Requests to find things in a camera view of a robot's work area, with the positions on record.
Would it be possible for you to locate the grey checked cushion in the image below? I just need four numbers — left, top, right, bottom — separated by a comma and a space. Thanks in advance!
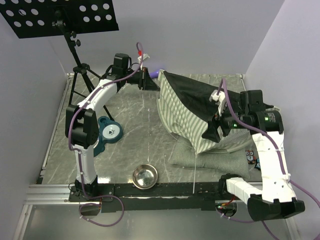
169, 137, 250, 179

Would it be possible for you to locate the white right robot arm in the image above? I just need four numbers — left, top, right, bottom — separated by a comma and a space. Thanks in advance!
203, 90, 305, 222

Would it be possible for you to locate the red owl number tag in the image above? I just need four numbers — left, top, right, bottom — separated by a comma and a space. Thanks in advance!
245, 150, 257, 165

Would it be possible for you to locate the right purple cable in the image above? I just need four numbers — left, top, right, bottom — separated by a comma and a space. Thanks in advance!
216, 78, 320, 240

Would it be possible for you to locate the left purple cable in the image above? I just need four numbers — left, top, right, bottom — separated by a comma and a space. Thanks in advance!
68, 42, 145, 227

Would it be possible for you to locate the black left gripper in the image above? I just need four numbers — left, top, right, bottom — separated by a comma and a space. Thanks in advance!
124, 67, 161, 92

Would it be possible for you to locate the purple plastic microphone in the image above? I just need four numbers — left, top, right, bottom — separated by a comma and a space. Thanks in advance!
149, 69, 165, 79

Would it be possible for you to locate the blue owl tag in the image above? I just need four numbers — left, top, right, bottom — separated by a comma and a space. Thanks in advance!
254, 159, 261, 171

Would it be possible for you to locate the teal double pet feeder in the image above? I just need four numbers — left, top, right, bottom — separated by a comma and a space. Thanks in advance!
93, 116, 123, 157

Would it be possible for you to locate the stainless steel bowl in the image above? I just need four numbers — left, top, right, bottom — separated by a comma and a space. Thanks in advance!
132, 164, 158, 190

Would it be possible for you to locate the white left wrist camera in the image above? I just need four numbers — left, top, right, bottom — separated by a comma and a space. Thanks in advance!
137, 50, 150, 70

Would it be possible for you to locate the purple cable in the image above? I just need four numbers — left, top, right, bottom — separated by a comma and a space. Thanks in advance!
68, 42, 145, 227
216, 78, 320, 240

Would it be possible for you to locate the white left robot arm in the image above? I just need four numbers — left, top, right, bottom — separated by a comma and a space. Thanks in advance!
65, 50, 160, 201

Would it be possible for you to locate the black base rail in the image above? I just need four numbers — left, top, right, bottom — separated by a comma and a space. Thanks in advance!
68, 182, 233, 213

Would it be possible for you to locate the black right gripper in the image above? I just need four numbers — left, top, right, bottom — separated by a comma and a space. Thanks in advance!
201, 100, 249, 143

